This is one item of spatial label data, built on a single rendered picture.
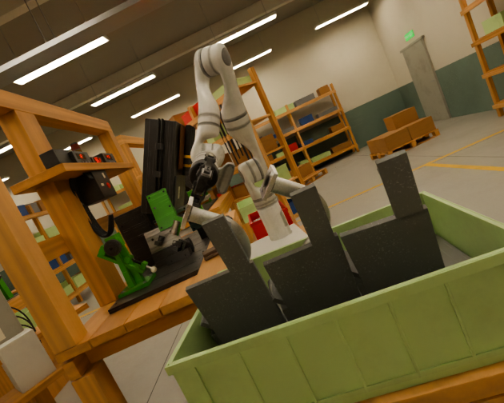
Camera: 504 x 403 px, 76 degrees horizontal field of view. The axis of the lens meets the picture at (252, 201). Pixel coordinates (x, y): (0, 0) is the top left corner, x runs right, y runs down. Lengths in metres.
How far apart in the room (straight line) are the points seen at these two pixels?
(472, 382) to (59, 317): 1.22
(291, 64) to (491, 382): 10.71
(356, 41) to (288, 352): 11.26
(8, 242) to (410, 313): 1.24
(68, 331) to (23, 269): 0.27
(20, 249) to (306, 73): 10.28
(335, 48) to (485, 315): 10.99
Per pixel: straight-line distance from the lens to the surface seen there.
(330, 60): 11.29
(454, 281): 0.58
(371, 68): 11.56
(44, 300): 1.39
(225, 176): 0.88
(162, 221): 1.81
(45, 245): 1.63
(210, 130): 1.03
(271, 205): 1.25
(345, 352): 0.59
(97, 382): 1.47
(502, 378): 0.66
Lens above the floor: 1.23
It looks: 7 degrees down
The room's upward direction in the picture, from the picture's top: 25 degrees counter-clockwise
